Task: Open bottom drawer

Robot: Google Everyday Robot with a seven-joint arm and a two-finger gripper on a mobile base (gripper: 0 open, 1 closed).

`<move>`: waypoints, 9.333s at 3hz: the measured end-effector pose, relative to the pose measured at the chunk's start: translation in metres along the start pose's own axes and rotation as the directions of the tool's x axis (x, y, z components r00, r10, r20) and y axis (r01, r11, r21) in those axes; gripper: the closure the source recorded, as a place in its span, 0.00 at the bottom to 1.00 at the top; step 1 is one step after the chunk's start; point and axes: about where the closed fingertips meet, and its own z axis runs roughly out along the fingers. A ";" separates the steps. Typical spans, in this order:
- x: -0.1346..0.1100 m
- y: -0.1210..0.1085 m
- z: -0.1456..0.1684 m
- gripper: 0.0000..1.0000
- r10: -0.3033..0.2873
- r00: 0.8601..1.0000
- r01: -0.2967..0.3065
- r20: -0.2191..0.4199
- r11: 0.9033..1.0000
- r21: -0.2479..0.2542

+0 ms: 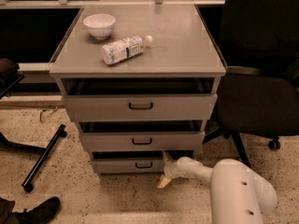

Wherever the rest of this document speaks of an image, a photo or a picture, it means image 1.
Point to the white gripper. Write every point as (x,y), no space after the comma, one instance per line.
(170,168)

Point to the grey drawer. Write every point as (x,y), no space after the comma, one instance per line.
(141,141)
(127,166)
(139,107)

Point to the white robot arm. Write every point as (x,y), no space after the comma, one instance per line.
(238,195)

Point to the grey drawer cabinet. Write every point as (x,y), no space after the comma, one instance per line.
(181,60)

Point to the black office chair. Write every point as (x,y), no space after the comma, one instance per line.
(259,41)

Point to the white plastic bottle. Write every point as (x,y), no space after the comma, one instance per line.
(125,48)

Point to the black shoe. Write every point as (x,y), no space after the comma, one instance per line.
(42,214)

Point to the white ceramic bowl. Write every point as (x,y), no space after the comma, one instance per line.
(100,26)

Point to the black stand leg with casters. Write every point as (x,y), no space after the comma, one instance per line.
(42,152)

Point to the dark object on left table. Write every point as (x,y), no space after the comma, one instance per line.
(9,76)

